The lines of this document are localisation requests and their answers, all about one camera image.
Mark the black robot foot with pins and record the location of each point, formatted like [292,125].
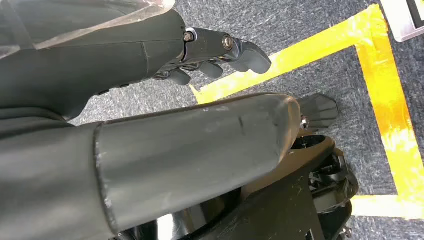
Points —
[281,205]

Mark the silver floor device yellow label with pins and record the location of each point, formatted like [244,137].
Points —
[399,23]

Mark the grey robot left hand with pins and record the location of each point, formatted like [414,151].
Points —
[82,56]

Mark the yellow floor tape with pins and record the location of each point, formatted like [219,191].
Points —
[381,99]

